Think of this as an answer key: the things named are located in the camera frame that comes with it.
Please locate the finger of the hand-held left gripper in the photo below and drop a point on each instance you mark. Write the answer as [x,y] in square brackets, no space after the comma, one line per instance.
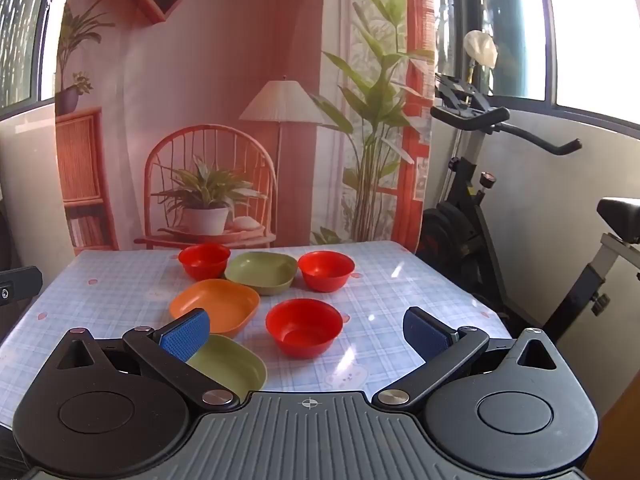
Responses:
[22,285]

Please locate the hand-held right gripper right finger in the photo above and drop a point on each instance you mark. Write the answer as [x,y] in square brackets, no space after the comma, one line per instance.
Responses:
[425,332]

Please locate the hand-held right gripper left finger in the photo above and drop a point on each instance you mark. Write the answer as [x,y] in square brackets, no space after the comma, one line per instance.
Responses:
[186,336]

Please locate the orange square plastic plate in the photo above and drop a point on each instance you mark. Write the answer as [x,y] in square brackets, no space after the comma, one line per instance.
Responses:
[220,300]

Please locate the green square plastic plate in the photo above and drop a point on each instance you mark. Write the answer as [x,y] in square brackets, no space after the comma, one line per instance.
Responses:
[235,370]
[261,272]

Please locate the red plastic bowl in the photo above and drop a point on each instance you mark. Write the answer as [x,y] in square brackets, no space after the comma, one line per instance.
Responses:
[204,260]
[304,327]
[326,271]

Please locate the blue plaid tablecloth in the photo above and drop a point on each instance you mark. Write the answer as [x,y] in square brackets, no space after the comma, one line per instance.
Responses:
[400,285]

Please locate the black exercise bike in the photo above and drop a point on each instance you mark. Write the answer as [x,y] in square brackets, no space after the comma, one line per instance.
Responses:
[472,210]

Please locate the printed room backdrop cloth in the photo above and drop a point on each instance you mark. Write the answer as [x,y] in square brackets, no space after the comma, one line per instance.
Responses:
[210,90]

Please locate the patterned glass window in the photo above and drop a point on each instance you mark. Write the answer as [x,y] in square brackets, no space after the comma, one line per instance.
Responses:
[22,25]

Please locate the white plastic bag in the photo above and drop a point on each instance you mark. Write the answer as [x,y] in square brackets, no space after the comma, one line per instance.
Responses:
[481,49]

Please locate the dark framed window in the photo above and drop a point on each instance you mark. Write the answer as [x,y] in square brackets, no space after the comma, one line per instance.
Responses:
[505,25]

